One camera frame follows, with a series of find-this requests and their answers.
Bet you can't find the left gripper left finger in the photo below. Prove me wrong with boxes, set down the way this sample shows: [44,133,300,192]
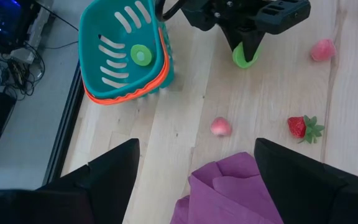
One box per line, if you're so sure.
[37,138,141,224]

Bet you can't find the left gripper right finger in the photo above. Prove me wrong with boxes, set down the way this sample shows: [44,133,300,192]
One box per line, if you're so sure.
[254,138,358,224]

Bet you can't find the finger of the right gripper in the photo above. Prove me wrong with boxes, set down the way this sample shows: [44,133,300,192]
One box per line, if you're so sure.
[240,26,266,63]
[219,24,245,52]

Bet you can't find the green toy lime half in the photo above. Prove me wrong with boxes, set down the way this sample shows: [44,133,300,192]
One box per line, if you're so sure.
[130,44,153,67]
[232,41,263,70]

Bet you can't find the red toy strawberry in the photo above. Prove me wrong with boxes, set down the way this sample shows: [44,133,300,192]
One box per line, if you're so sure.
[287,114,326,144]

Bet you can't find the pink toy peach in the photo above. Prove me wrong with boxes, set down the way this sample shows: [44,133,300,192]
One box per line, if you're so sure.
[210,116,233,138]
[310,39,337,62]

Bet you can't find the teal basket orange rim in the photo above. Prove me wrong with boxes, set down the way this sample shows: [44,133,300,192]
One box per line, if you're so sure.
[78,0,175,106]

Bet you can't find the purple cloth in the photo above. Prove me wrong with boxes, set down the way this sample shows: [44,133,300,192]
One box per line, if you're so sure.
[170,151,285,224]

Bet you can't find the grey power strip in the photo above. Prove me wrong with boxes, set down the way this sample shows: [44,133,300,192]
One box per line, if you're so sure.
[9,0,55,65]

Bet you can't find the black aluminium table frame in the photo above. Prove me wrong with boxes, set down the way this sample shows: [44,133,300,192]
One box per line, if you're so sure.
[42,60,85,187]

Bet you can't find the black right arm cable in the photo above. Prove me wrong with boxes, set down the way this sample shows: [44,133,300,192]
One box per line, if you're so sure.
[155,0,188,22]

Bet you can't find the tangled black cables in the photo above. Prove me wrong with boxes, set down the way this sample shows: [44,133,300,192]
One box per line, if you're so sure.
[0,40,47,98]

